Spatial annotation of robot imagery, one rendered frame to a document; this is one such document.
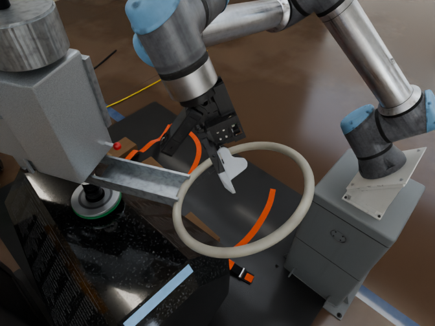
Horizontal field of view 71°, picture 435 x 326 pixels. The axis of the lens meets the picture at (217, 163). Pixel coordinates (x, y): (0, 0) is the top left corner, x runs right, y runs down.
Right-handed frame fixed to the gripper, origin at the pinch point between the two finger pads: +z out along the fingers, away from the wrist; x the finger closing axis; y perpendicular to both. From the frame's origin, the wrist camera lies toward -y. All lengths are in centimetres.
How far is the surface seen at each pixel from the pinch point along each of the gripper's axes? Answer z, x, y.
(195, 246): 27.9, 7.6, -18.6
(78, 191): 29, 63, -71
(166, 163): 104, 169, -61
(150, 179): 25, 44, -32
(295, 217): 27.9, 3.7, 11.6
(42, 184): 25, 76, -91
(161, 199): 27, 32, -28
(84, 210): 32, 52, -68
